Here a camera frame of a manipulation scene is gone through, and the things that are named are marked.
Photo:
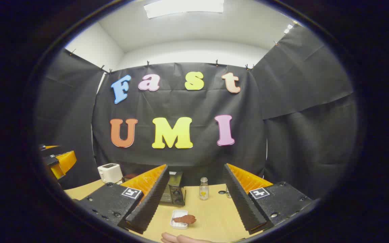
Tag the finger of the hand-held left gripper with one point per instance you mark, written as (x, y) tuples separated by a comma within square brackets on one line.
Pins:
[(47, 147), (64, 162)]

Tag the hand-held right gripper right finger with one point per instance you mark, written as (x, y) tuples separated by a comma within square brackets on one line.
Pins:
[(243, 202)]

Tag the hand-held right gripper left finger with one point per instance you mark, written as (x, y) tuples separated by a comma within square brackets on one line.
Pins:
[(149, 202)]

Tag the black electric oven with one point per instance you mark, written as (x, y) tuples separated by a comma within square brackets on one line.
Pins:
[(174, 189)]

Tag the brown meat piece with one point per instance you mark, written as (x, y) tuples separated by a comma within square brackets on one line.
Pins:
[(186, 219)]

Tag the clear glass container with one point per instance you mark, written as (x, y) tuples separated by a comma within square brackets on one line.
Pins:
[(228, 192)]

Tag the white rectangular tray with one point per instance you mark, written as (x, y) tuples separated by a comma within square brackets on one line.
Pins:
[(178, 225)]

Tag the clear bottle with yellow label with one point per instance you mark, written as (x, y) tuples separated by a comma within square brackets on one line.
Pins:
[(204, 190)]

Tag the white toaster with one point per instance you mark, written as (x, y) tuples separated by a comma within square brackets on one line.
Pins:
[(110, 172)]

